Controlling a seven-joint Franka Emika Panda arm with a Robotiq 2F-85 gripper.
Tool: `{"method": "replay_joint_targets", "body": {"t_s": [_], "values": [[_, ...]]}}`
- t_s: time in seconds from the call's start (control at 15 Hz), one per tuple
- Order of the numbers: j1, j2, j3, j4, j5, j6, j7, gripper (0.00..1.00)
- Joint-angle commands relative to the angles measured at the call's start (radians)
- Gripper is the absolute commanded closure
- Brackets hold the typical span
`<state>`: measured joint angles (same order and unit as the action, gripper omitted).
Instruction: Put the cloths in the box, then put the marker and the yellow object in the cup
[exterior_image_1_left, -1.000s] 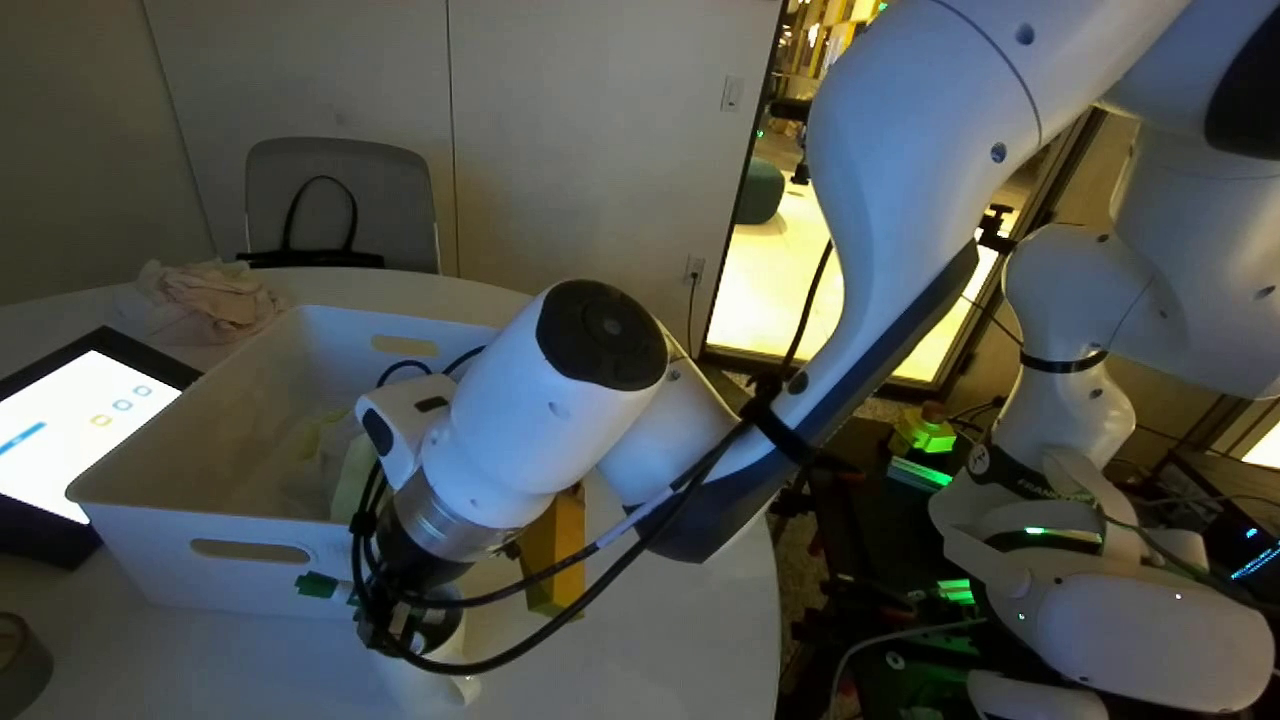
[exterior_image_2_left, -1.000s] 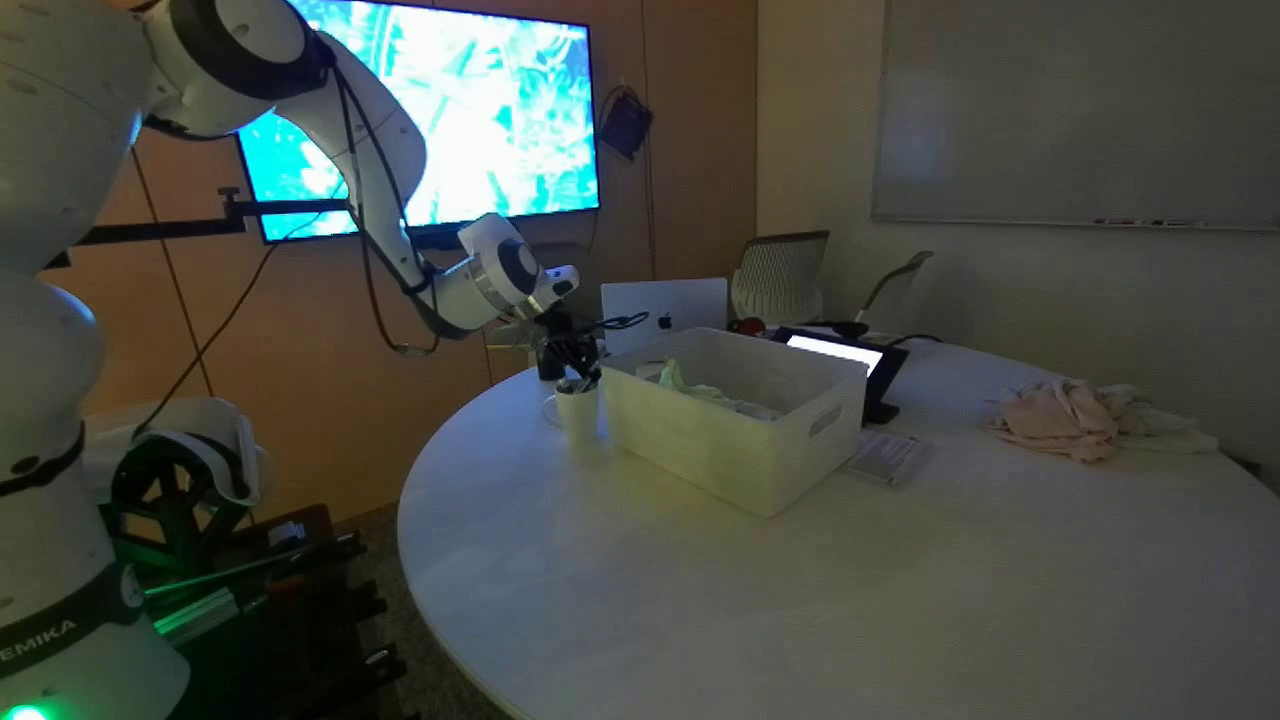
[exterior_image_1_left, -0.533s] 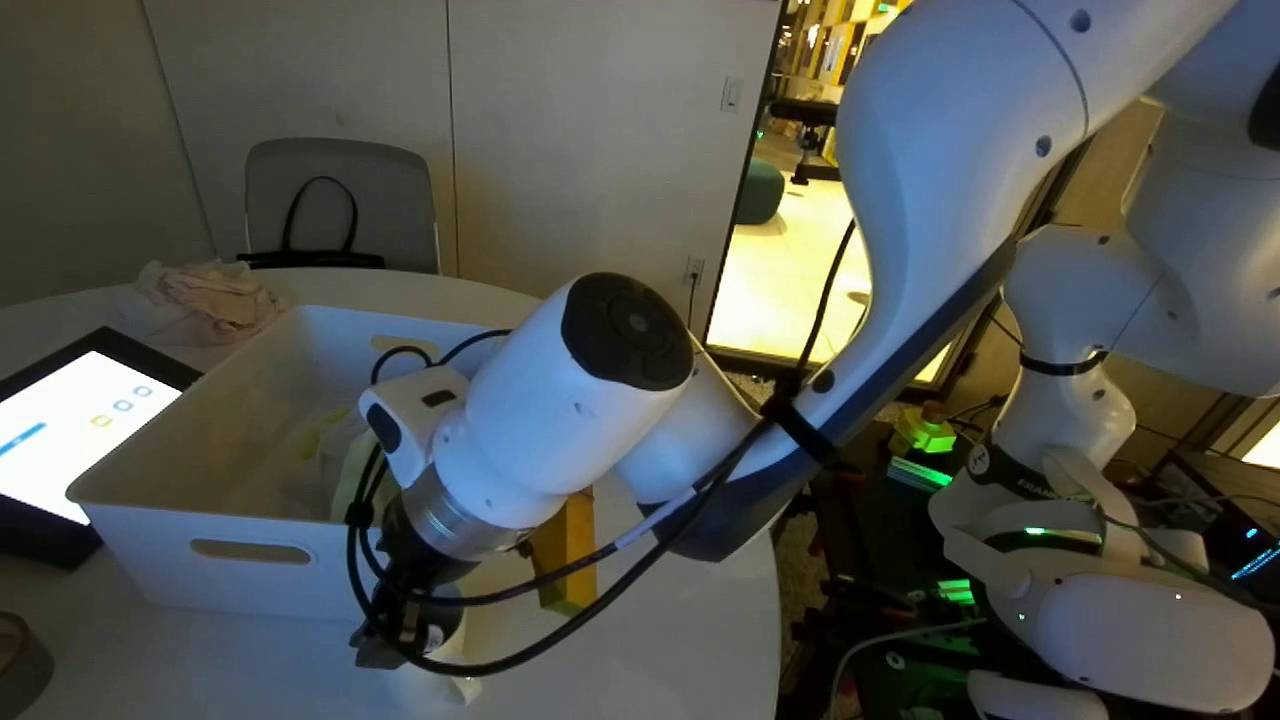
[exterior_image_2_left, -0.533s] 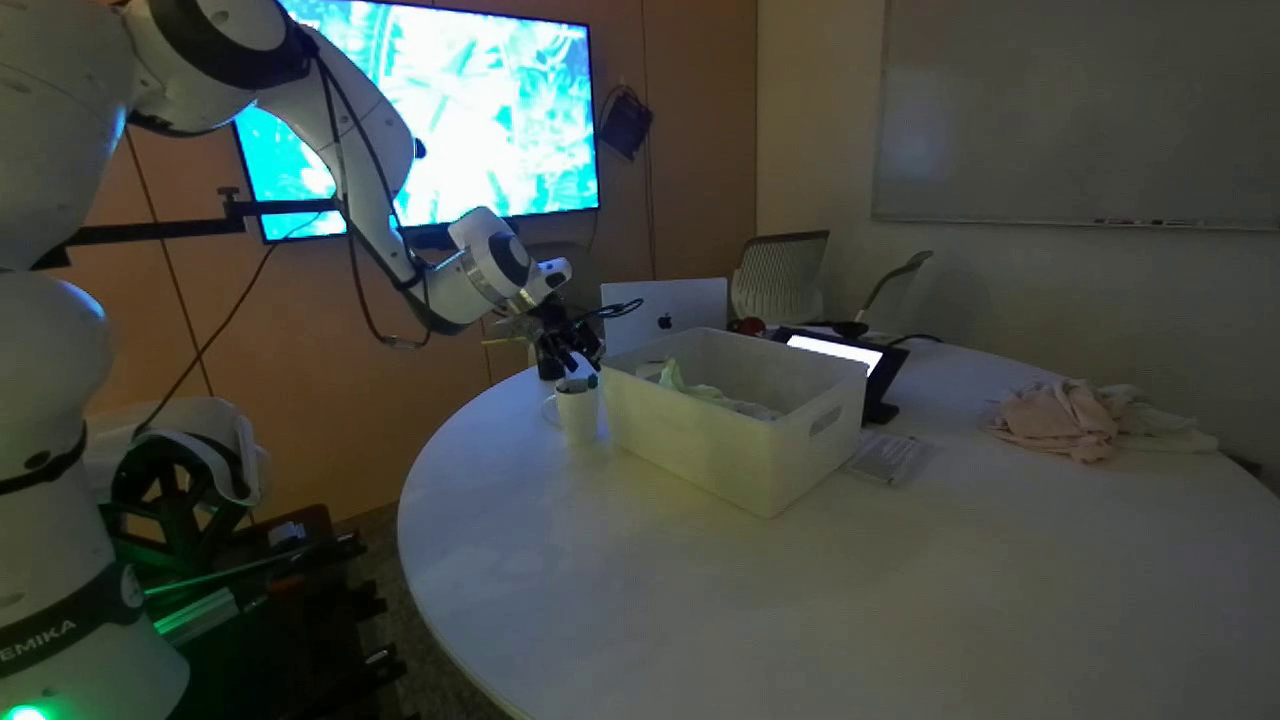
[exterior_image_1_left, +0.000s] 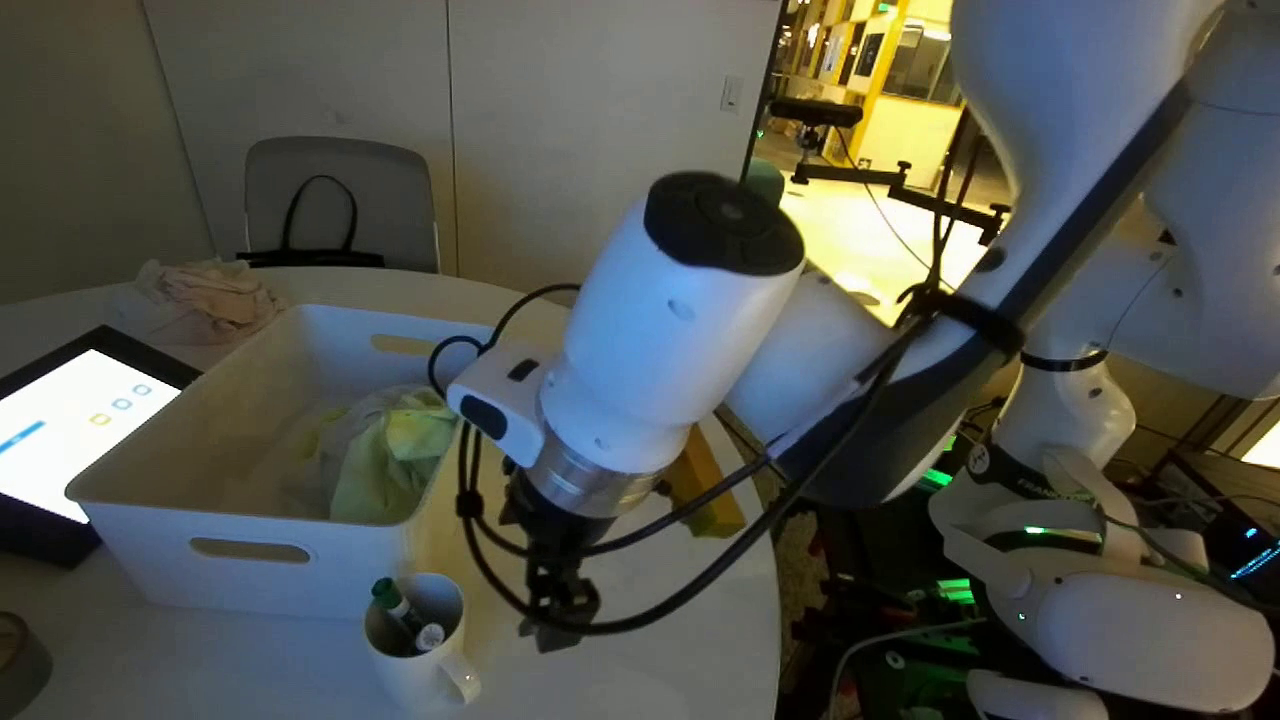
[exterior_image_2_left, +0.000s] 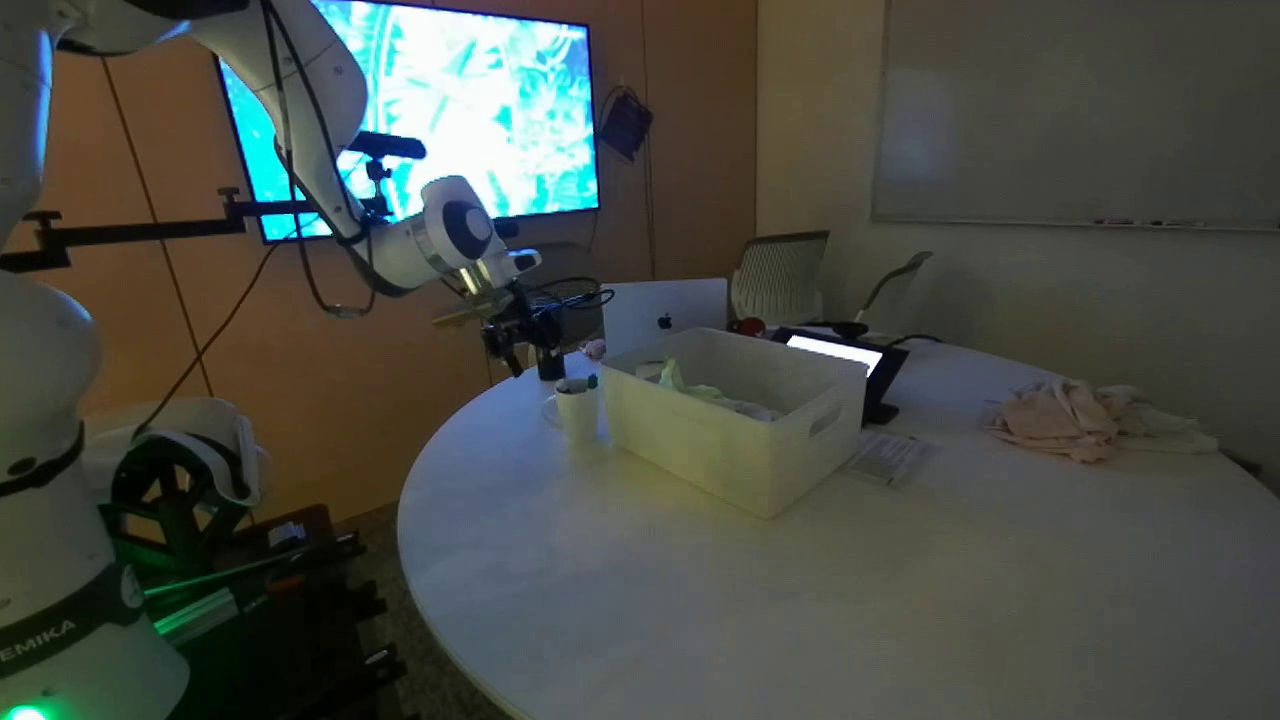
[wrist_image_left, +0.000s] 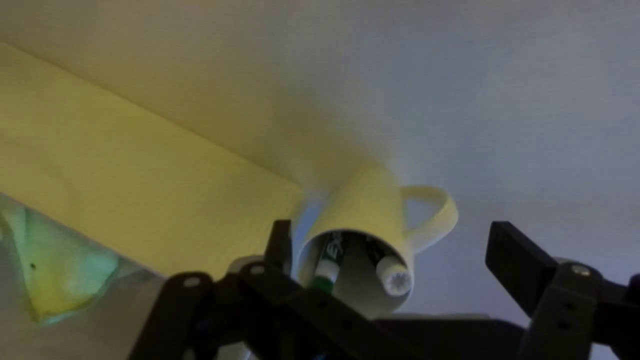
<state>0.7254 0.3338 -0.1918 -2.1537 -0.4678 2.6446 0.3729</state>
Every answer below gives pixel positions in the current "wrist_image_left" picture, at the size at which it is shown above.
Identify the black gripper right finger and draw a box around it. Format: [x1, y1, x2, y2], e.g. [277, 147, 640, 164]
[484, 221, 640, 360]

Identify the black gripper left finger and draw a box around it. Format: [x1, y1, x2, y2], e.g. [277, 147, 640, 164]
[126, 218, 376, 360]

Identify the green capped marker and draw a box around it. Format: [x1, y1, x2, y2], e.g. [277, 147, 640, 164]
[310, 234, 348, 295]

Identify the light green cloth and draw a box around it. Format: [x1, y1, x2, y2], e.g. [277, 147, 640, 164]
[0, 199, 138, 326]

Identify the black dry erase marker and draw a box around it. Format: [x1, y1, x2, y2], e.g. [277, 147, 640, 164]
[366, 244, 414, 301]

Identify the white plastic storage box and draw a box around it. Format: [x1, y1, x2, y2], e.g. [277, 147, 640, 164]
[0, 38, 305, 360]

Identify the white ceramic mug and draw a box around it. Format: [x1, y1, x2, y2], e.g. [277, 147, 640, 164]
[290, 164, 460, 321]

